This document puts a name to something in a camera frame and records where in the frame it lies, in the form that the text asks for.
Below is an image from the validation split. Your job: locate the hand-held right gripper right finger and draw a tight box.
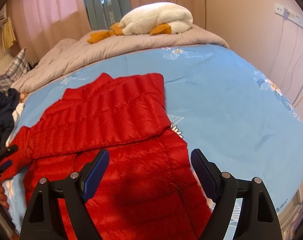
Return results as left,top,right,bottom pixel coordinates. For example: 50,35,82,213
191,149,283,240

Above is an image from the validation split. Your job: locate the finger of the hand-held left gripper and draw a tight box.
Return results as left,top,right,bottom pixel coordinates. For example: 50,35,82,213
0,161,12,178
0,144,18,161

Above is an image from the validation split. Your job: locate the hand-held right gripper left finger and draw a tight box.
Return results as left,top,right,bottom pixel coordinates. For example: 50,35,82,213
19,149,110,240

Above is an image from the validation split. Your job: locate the red down jacket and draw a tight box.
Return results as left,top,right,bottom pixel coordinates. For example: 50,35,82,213
0,72,213,240

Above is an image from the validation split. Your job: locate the person's left hand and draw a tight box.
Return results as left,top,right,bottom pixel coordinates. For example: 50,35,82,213
0,185,10,208

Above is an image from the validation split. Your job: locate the dark navy clothing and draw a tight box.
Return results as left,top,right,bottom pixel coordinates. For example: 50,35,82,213
0,88,21,153

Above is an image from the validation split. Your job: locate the blue floral bed sheet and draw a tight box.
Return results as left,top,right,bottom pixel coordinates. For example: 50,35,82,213
7,44,303,233

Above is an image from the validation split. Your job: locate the plaid pillow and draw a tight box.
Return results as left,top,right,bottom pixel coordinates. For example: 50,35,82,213
0,47,31,92

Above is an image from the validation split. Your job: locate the yellow tasselled cloth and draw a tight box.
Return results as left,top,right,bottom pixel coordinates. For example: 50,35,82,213
2,17,17,50

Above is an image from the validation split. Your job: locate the white duck plush toy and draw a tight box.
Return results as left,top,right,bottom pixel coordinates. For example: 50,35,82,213
87,2,194,44

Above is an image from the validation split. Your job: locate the blue curtain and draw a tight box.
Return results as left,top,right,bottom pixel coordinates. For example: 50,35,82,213
81,0,132,30

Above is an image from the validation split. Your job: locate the white power strip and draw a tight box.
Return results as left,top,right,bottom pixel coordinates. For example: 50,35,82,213
274,2,303,33

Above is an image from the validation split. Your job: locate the thin white cable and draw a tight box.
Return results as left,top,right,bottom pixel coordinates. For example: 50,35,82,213
288,22,300,105
271,17,285,80

